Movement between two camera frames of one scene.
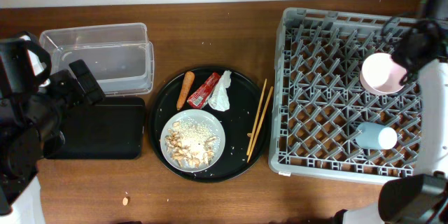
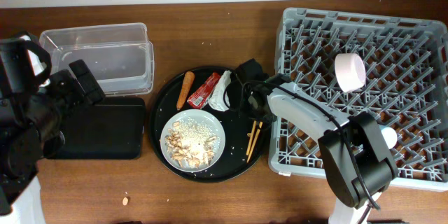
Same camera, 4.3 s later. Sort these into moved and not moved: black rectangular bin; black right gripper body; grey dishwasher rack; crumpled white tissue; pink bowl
Moved: black right gripper body; pink bowl
Not moved: black rectangular bin; grey dishwasher rack; crumpled white tissue
